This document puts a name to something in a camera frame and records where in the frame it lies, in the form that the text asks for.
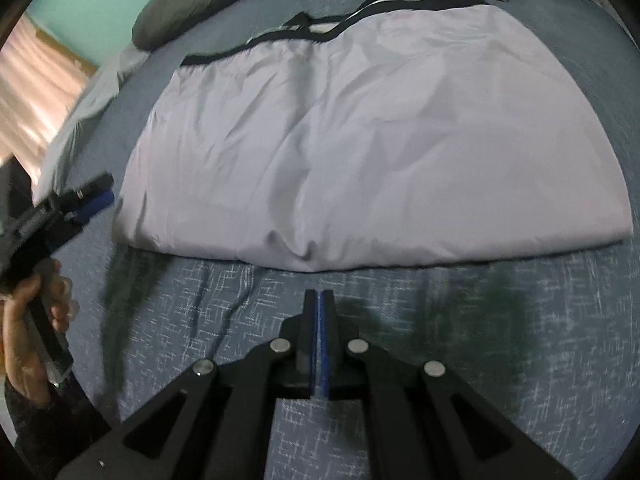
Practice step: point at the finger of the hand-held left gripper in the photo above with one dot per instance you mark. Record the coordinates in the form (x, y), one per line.
(95, 185)
(95, 206)

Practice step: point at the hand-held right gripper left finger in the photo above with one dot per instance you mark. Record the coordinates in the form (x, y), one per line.
(311, 350)

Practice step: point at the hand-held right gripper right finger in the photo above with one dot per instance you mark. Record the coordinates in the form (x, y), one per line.
(325, 350)

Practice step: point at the lilac grey jacket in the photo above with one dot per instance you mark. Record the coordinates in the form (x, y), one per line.
(375, 135)

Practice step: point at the person's left forearm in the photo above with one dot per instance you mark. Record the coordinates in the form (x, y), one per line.
(40, 435)

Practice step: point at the person's left hand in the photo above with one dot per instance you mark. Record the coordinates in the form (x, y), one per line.
(17, 350)

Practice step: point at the light blue-grey blanket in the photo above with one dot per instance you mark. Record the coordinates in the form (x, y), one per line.
(85, 115)

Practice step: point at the pink curtain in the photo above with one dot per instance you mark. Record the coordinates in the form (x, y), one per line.
(35, 85)

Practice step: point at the dark grey long pillow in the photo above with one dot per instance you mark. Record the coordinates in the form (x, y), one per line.
(190, 5)

